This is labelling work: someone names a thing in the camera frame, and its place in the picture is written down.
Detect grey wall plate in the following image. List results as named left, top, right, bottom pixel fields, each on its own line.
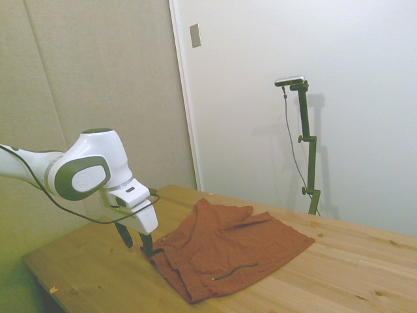
left=189, top=22, right=204, bottom=49

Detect white vertical wall trim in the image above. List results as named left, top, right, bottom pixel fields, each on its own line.
left=168, top=0, right=202, bottom=191

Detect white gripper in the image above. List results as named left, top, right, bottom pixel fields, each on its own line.
left=112, top=198, right=160, bottom=259

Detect silver camera on stand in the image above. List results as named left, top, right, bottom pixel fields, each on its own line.
left=274, top=74, right=307, bottom=87

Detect rust orange shorts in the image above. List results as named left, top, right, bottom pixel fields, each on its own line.
left=139, top=198, right=316, bottom=305

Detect dark jointed camera stand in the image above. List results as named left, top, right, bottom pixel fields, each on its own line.
left=289, top=81, right=322, bottom=216

